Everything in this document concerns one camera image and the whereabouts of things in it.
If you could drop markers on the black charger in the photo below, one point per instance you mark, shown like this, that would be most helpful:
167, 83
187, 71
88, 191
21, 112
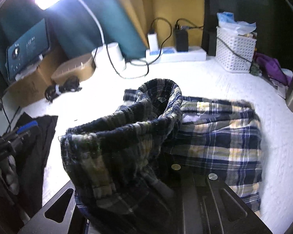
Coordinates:
182, 40

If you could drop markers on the teal curtain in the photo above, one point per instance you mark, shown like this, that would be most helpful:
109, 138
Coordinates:
117, 24

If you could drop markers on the white plastic basket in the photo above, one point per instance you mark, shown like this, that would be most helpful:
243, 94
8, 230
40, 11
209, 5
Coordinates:
234, 51

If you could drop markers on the dark cloth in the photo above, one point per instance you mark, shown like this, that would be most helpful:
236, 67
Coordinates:
36, 163

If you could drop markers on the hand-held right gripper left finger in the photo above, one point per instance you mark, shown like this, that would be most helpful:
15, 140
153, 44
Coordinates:
34, 226

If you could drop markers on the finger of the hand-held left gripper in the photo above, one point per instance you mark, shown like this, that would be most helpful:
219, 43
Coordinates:
26, 127

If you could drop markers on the yellow curtain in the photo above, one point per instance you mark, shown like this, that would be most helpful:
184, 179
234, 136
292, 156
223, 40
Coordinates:
161, 4

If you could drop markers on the white power strip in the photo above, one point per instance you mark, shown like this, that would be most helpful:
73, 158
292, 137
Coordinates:
180, 54

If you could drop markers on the blue plastic bag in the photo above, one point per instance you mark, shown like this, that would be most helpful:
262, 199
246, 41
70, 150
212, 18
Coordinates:
227, 20

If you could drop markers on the white charger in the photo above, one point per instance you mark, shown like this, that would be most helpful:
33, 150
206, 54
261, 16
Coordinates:
152, 40

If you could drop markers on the cardboard box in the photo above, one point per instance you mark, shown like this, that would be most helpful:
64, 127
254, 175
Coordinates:
31, 85

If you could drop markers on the green knitted item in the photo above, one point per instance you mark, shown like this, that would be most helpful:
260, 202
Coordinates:
255, 69

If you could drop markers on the purple cloth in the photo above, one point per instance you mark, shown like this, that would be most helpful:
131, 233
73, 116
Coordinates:
271, 65

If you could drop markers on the tablet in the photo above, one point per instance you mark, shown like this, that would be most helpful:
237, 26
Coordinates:
26, 48

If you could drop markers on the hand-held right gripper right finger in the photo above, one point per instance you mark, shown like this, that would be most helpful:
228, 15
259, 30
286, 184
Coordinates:
185, 187

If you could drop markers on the white paper booklet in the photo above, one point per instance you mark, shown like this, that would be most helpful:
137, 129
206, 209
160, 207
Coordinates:
280, 89

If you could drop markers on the white desk lamp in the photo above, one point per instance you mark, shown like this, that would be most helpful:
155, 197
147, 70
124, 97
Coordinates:
114, 53

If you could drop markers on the blue yellow plaid shirt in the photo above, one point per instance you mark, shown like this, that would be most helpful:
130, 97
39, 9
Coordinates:
222, 136

